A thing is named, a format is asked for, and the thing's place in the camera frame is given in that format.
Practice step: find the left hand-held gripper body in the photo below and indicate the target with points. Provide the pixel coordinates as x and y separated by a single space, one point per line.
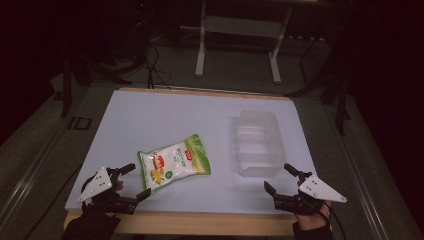
98 184

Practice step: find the black metal stand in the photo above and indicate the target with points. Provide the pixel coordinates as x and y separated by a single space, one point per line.
340 100
66 86

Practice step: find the white metal stand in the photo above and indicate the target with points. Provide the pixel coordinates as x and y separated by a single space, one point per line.
200 50

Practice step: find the metal floor rail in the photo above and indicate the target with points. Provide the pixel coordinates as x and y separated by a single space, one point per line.
363 186
30 180

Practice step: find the person's left hand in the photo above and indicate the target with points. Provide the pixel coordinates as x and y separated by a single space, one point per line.
118 186

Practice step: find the black floor frame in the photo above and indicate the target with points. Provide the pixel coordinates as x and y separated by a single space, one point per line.
80 123

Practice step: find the person's right hand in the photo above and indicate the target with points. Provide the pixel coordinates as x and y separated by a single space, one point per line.
310 220

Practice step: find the white table mat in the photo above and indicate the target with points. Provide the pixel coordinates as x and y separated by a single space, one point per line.
173 113

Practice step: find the clear plastic container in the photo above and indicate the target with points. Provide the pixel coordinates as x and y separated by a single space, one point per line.
259 143

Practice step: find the green and white snack packet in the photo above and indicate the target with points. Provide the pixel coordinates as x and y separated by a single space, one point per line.
173 162

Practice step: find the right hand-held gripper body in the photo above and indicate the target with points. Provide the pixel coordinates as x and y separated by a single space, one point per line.
320 191

